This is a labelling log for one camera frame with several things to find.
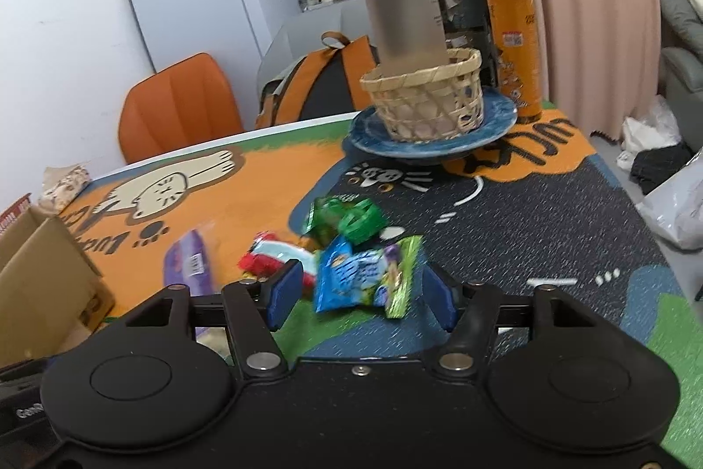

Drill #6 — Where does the small white plastic bag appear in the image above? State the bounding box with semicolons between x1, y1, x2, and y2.
620;95;682;170

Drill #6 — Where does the orange spray can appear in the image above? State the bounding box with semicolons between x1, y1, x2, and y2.
475;0;544;124

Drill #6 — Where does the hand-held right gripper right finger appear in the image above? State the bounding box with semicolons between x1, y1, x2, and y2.
420;267;591;370

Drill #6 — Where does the blue ceramic plate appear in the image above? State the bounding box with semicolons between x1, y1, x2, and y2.
343;88;518;165

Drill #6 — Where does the large white plastic bag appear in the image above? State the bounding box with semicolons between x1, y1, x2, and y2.
637;161;703;250

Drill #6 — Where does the blue and green snack packet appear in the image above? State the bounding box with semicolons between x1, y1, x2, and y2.
314;234;424;320

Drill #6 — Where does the orange chair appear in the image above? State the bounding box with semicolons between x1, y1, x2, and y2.
118;52;244;165

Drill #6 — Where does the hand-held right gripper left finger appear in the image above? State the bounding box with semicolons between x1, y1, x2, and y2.
123;260;305;376

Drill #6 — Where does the brown cardboard box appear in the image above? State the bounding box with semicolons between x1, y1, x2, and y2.
0;193;116;371

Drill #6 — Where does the pink curtain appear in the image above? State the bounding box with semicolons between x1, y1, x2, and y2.
516;0;703;136

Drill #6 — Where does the purple snack packet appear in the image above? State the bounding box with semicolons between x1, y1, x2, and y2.
165;227;216;295

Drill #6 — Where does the grey sofa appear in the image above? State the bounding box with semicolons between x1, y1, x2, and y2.
656;0;703;110

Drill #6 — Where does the orange and black backpack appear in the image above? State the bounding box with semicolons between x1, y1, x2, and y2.
255;31;382;129

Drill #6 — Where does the patterned tissue pack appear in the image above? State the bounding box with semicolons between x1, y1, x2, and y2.
41;163;91;215

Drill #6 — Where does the red and white snack packet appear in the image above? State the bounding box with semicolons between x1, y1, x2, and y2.
239;231;318;290

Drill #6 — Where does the woven bamboo basket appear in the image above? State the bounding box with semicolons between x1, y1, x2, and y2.
359;47;486;143

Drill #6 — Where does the black cloth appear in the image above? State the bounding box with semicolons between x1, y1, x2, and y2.
631;142;694;195

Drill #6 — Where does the twisted green snack packet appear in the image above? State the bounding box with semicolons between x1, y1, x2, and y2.
336;200;384;244

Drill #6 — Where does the colourful cartoon table mat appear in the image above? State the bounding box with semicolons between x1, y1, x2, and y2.
55;108;703;469

